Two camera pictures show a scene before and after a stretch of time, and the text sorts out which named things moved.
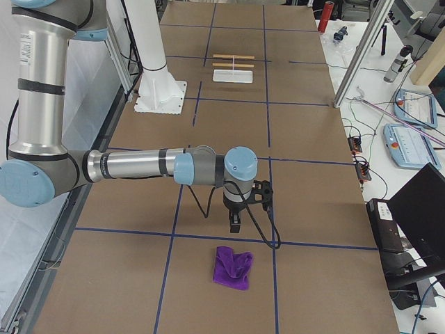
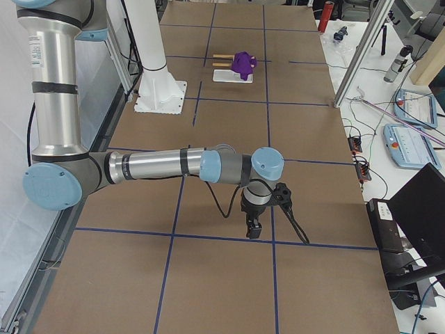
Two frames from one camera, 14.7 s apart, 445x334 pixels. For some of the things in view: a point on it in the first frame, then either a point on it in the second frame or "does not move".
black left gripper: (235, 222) -> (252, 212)
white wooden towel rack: (233, 76) does not move
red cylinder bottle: (325, 16) does not move
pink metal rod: (402, 121) does not move
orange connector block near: (363, 172) does not move
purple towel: (232, 269) -> (243, 63)
